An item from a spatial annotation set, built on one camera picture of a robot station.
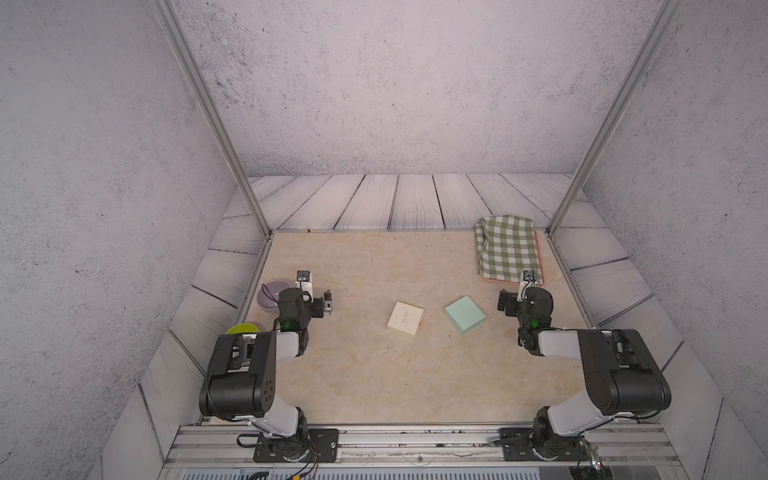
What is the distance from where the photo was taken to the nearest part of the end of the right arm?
0.86 metres

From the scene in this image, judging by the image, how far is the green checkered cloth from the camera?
1097 millimetres

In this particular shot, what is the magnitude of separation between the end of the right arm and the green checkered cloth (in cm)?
17

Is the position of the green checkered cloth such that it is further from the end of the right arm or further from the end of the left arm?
the end of the left arm
